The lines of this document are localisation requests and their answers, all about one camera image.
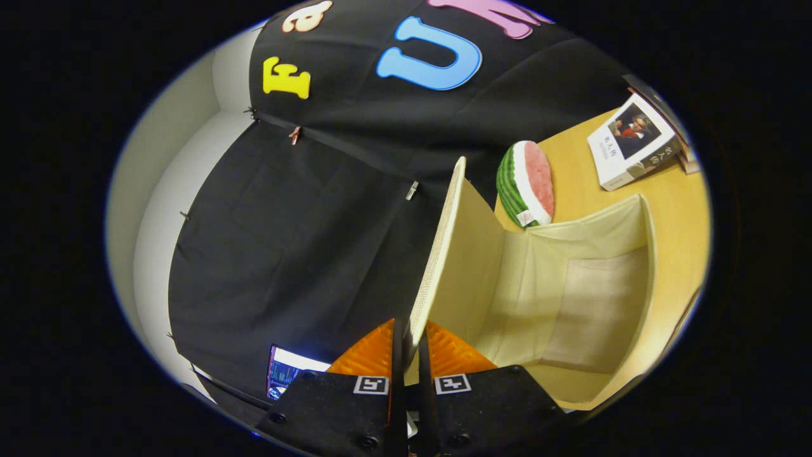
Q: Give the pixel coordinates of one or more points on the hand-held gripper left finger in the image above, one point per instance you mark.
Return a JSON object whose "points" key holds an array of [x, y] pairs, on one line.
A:
{"points": [[398, 406]]}

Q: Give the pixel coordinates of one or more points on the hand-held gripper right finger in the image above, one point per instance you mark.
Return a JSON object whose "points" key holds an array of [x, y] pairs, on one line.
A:
{"points": [[426, 406]]}

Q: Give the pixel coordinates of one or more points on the beige fabric storage box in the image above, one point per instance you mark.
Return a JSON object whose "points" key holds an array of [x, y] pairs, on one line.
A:
{"points": [[571, 298]]}

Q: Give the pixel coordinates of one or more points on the computer monitor screen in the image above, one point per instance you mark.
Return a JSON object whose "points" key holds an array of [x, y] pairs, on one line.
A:
{"points": [[288, 371]]}

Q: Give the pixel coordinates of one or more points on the black backdrop cloth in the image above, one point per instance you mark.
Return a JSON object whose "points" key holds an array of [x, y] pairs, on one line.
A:
{"points": [[285, 254]]}

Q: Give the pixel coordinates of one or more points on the silver metal clip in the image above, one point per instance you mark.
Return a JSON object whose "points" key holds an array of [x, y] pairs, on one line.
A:
{"points": [[412, 190]]}

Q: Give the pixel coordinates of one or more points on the watermelon slice plush toy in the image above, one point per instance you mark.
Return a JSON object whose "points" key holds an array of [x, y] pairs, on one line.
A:
{"points": [[523, 184]]}

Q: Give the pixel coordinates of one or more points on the copper metal clip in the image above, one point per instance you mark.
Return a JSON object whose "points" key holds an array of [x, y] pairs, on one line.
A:
{"points": [[295, 134]]}

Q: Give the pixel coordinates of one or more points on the white portrait cover book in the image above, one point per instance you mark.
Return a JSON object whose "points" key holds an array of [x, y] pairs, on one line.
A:
{"points": [[625, 136]]}

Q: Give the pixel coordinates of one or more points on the black hardcover book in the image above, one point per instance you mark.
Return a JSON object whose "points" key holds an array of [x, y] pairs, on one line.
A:
{"points": [[660, 105]]}

